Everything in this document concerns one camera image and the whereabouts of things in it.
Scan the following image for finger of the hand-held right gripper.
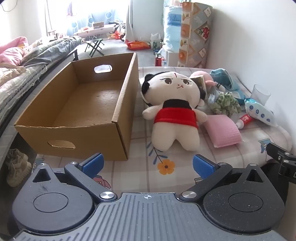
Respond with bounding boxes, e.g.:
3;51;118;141
266;142;296;183

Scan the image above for beige sneaker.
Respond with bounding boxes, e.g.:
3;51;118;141
6;148;28;168
6;160;32;187

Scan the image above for white appliance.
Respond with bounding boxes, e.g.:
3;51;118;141
161;46;181;67

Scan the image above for pink plush toy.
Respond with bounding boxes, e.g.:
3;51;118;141
190;71;216;87

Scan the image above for blue printed curtain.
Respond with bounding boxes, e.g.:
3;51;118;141
67;9;122;36

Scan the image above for green mottled cloth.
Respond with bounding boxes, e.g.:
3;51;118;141
211;91;241;116

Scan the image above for patterned rolled mat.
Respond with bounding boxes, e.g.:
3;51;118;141
177;2;213;69

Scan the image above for teal cloth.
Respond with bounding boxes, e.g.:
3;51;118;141
209;68;234;91

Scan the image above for pink sponge cloth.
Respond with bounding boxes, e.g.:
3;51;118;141
206;114;242;148

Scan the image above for clear plastic cup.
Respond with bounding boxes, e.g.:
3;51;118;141
250;84;271;107

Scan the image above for plush doll with red top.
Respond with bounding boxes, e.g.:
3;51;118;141
142;71;208;151

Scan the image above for striped mattress pad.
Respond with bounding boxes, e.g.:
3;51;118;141
0;64;49;122

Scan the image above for blue plastic-wrapped bundle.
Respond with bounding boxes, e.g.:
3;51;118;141
163;4;184;54

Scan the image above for small bicycle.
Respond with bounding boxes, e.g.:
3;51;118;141
108;20;127;42

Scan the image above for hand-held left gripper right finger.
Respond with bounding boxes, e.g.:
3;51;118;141
179;154;266;202

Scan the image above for white blue-dotted plush toy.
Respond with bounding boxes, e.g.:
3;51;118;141
245;98;279;127

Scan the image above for folding stool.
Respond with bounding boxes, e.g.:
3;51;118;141
84;38;105;57

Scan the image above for white plastic bag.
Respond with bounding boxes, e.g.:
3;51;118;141
150;33;163;47

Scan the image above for orange plastic bag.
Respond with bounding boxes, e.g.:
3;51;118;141
126;40;151;51

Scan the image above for white low table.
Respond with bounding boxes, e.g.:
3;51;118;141
73;25;115;38

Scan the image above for brown cardboard box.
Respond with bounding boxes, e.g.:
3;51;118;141
14;52;139;161

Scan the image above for red toothpaste tube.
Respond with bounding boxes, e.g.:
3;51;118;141
236;113;253;129

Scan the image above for shiny foil packet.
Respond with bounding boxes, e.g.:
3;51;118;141
191;75;220;105

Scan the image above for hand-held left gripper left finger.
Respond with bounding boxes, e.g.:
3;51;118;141
30;152;117;203

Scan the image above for grey quilt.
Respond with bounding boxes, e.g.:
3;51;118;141
21;37;82;67

